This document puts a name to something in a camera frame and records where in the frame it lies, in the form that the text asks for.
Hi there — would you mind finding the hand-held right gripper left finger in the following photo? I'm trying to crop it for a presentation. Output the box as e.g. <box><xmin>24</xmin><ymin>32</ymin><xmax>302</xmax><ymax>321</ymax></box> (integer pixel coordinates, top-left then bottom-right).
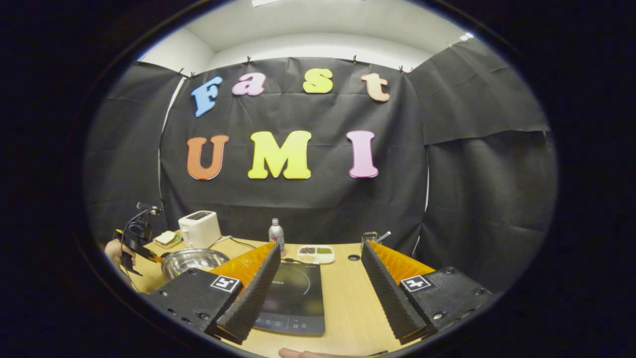
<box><xmin>141</xmin><ymin>241</ymin><xmax>281</xmax><ymax>345</ymax></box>

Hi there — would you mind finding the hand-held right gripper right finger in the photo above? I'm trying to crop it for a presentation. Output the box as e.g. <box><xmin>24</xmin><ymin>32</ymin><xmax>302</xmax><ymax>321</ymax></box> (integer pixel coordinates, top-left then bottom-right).
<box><xmin>361</xmin><ymin>240</ymin><xmax>497</xmax><ymax>345</ymax></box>

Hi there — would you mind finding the black induction cooktop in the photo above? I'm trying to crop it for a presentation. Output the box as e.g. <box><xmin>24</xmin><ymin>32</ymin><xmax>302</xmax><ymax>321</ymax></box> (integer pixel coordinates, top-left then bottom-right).
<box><xmin>253</xmin><ymin>262</ymin><xmax>326</xmax><ymax>336</ymax></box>

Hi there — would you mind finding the stainless steel pot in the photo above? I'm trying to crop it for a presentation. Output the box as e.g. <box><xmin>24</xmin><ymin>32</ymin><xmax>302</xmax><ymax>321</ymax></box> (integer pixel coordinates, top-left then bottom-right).
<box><xmin>161</xmin><ymin>248</ymin><xmax>231</xmax><ymax>280</ymax></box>

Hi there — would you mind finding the white toaster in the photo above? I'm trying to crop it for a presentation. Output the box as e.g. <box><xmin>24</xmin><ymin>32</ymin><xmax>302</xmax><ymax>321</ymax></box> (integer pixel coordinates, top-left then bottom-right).
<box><xmin>178</xmin><ymin>210</ymin><xmax>222</xmax><ymax>249</ymax></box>

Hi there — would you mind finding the silver bottle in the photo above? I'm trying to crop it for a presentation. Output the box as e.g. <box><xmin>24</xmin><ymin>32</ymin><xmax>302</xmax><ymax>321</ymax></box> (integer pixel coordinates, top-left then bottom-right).
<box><xmin>268</xmin><ymin>218</ymin><xmax>286</xmax><ymax>258</ymax></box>

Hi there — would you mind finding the white divided spice dish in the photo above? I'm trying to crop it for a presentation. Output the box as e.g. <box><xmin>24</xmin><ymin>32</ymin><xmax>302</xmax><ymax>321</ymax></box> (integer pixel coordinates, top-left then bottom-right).
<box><xmin>297</xmin><ymin>245</ymin><xmax>335</xmax><ymax>265</ymax></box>

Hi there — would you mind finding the black backdrop cloth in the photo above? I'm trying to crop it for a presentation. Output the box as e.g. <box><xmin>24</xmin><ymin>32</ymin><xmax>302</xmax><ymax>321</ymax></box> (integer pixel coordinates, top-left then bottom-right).
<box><xmin>84</xmin><ymin>37</ymin><xmax>559</xmax><ymax>291</ymax></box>

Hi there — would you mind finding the toaster power cable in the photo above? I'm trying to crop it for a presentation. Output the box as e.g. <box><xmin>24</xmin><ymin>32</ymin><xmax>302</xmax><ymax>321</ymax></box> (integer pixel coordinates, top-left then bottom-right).
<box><xmin>214</xmin><ymin>236</ymin><xmax>256</xmax><ymax>249</ymax></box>

